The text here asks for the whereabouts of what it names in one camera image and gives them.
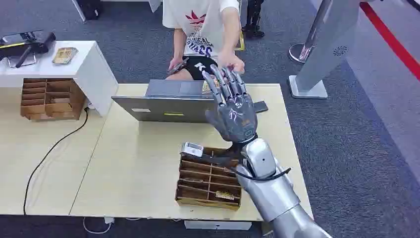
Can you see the person's left hand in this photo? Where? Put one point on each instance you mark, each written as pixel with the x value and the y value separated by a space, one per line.
pixel 231 60

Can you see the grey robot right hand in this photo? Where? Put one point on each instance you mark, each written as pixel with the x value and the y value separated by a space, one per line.
pixel 238 118

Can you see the person's right hand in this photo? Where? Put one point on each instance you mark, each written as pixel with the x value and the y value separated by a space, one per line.
pixel 175 63

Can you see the dark smartphone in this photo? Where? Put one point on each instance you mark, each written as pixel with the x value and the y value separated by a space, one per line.
pixel 179 65

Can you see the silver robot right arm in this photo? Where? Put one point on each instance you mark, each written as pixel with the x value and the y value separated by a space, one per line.
pixel 272 197

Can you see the flat black object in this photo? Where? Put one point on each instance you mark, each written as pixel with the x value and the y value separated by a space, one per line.
pixel 261 106

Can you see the grey laptop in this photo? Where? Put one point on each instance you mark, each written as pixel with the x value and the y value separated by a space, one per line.
pixel 164 106

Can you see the black robot legs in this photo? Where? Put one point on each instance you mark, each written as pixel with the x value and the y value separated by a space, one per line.
pixel 253 19

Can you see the person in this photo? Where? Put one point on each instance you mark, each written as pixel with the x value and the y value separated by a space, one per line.
pixel 200 19

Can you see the round metal stanchion base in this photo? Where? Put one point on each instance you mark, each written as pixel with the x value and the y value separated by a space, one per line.
pixel 295 52

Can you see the wooden card box with dividers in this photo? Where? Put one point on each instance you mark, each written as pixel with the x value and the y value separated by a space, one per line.
pixel 203 184

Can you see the yellow printed card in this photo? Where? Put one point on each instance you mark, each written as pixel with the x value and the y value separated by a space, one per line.
pixel 225 195

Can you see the white side desk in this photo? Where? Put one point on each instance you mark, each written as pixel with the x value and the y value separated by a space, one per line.
pixel 88 65

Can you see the grey kiosk stand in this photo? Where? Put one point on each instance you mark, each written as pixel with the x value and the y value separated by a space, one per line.
pixel 331 42

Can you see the black case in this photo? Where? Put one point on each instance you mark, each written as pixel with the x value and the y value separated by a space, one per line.
pixel 89 8

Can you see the white box under desk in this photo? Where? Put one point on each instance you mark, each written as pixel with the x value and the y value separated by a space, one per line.
pixel 216 225

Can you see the stack of cards in tray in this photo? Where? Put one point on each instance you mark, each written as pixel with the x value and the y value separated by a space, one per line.
pixel 65 55

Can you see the wooden organizer box with compartments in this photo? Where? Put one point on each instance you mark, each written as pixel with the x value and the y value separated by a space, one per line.
pixel 52 98

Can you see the black device with stand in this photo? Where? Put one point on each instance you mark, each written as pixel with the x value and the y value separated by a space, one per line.
pixel 29 42

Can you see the yellow frame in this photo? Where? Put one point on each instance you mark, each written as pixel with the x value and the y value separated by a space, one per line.
pixel 241 42

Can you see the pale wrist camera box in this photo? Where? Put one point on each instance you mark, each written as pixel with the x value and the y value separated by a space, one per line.
pixel 192 149

